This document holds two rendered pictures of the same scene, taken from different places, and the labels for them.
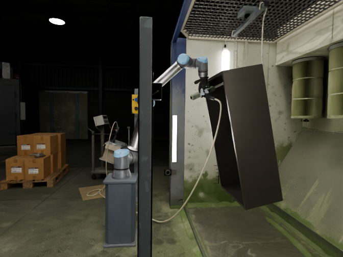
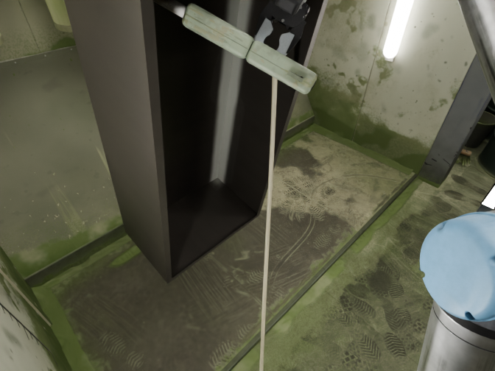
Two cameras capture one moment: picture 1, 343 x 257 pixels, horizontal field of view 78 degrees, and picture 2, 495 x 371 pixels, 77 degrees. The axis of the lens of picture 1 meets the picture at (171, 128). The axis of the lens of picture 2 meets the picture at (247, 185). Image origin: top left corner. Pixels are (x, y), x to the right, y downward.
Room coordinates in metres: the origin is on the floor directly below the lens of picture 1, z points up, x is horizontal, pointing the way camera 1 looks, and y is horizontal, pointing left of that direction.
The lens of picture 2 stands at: (2.56, 0.24, 1.72)
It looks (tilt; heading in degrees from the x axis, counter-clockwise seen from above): 41 degrees down; 232
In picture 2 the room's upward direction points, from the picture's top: straight up
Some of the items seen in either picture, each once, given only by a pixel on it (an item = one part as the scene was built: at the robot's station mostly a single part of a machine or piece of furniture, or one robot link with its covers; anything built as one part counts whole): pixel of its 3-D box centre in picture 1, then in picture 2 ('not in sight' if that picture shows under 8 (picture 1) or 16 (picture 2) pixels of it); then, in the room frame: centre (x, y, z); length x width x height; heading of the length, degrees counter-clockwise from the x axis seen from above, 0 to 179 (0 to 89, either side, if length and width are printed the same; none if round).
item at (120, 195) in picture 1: (121, 207); not in sight; (2.10, 0.50, 0.32); 0.31 x 0.31 x 0.64; 6
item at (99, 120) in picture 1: (108, 146); not in sight; (4.31, 1.29, 0.64); 0.73 x 0.50 x 1.27; 86
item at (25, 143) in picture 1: (30, 144); not in sight; (4.11, 2.74, 0.69); 0.38 x 0.29 x 0.36; 8
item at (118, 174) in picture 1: (121, 172); not in sight; (2.10, 0.50, 0.69); 0.19 x 0.19 x 0.10
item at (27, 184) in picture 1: (40, 175); not in sight; (4.13, 2.58, 0.07); 1.20 x 0.80 x 0.14; 13
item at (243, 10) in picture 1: (247, 11); not in sight; (2.08, -0.71, 2.27); 0.14 x 0.14 x 0.05; 6
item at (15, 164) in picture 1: (20, 166); not in sight; (3.73, 2.69, 0.32); 0.38 x 0.29 x 0.36; 15
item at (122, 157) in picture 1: (122, 158); not in sight; (2.11, 0.49, 0.83); 0.17 x 0.15 x 0.18; 155
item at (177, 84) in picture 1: (177, 124); not in sight; (2.91, -0.08, 1.14); 0.18 x 0.18 x 2.29; 6
